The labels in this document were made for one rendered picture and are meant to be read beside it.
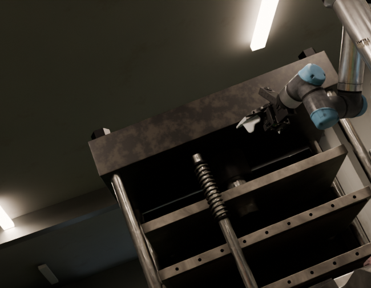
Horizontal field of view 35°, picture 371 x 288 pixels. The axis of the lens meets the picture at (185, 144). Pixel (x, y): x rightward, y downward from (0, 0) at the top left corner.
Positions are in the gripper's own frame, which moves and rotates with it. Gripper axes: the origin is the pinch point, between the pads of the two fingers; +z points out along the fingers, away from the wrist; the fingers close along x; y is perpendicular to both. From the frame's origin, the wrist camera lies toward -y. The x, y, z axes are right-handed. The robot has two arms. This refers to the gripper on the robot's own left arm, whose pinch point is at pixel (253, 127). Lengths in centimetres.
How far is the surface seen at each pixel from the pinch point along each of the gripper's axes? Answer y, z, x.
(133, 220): -8, 98, -3
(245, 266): 26, 78, 37
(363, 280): 57, 5, 28
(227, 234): 9, 79, 33
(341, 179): -165, 375, 458
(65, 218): -177, 484, 107
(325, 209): 9, 56, 77
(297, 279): 37, 71, 58
